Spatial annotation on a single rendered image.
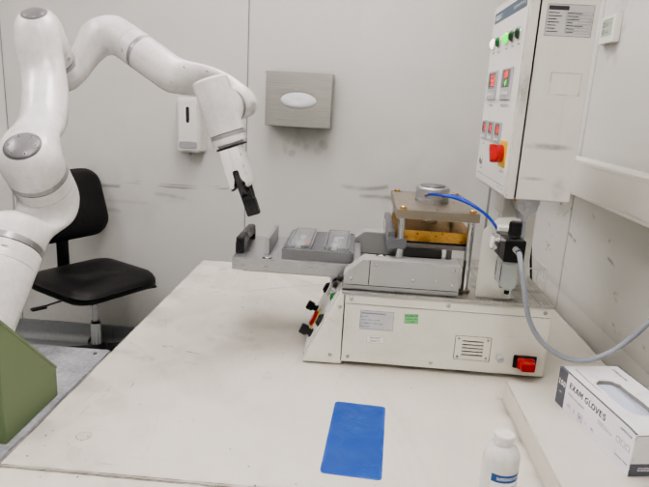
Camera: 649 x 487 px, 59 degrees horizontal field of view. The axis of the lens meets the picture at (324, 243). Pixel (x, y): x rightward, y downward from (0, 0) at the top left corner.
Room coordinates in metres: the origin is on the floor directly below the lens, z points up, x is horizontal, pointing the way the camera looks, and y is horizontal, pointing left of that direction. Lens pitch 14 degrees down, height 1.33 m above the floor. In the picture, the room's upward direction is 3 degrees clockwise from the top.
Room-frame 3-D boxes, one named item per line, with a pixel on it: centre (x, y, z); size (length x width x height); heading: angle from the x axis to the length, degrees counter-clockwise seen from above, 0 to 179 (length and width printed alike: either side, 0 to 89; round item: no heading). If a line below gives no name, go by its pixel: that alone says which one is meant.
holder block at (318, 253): (1.36, 0.01, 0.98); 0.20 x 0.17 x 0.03; 177
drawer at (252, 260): (1.37, 0.06, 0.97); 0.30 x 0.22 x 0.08; 87
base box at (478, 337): (1.33, -0.24, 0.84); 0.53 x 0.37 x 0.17; 87
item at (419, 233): (1.34, -0.25, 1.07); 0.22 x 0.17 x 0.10; 177
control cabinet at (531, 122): (1.34, -0.43, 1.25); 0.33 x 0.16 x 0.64; 177
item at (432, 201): (1.33, -0.28, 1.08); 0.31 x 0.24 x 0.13; 177
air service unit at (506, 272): (1.12, -0.36, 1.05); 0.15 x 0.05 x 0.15; 177
